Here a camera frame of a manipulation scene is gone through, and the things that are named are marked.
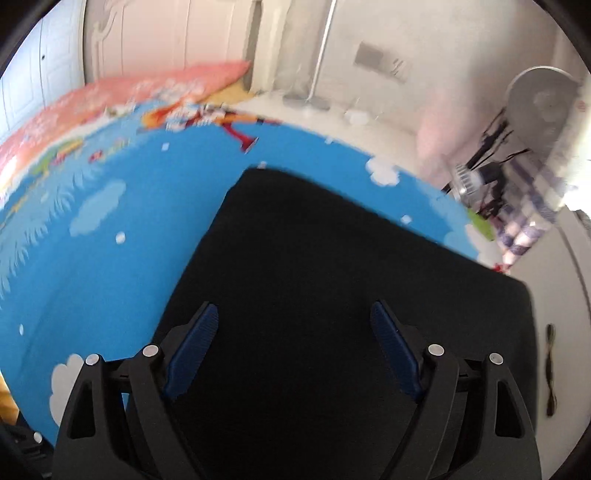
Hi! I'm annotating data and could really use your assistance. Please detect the blue cartoon print bedsheet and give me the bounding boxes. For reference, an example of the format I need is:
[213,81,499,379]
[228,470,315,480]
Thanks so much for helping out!
[0,99,509,425]

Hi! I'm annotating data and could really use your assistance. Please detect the silver lamp head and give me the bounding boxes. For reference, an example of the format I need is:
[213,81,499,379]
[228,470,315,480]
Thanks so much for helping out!
[450,161,504,204]

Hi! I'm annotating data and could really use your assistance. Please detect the white wooden headboard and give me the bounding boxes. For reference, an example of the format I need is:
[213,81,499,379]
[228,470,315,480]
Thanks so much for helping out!
[83,0,278,93]

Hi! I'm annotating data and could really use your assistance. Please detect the white panelled door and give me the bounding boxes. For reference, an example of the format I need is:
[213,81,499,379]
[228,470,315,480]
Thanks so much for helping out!
[0,0,88,139]

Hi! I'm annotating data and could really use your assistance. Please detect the dark metal door handle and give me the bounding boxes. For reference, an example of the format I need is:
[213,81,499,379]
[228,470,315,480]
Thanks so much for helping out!
[545,323,559,418]

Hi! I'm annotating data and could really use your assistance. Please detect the white nightstand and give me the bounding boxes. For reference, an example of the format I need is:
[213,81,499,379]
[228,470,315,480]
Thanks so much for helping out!
[231,90,444,185]

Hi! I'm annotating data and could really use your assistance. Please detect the checked cloth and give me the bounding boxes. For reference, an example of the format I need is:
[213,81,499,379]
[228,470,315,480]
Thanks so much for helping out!
[496,152,578,273]

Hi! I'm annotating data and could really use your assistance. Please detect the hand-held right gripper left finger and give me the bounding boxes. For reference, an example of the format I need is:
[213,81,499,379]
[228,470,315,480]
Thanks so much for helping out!
[52,302,220,480]

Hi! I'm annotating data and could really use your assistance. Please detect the white wardrobe door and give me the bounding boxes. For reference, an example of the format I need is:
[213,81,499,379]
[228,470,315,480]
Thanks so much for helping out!
[503,203,591,480]

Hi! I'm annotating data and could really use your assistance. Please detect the pink printed quilt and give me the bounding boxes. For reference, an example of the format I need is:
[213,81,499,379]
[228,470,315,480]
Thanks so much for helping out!
[0,60,252,185]

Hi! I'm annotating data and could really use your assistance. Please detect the white round fan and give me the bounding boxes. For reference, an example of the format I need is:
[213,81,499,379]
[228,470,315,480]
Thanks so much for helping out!
[505,67,583,158]

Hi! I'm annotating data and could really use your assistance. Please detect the grey wall socket panel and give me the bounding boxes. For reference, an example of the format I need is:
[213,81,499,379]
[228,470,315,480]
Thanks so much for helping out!
[353,41,411,81]

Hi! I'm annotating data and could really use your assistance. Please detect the white wall pipe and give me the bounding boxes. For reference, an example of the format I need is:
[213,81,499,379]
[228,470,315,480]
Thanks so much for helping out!
[307,0,340,104]

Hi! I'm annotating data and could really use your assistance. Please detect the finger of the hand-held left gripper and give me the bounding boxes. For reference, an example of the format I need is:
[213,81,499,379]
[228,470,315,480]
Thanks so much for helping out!
[9,427,55,467]

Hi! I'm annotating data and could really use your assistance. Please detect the black pants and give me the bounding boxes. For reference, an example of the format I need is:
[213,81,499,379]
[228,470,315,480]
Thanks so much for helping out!
[124,167,541,480]

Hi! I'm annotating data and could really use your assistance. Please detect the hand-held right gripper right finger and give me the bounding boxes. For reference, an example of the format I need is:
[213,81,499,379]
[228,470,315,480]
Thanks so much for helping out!
[370,301,542,480]

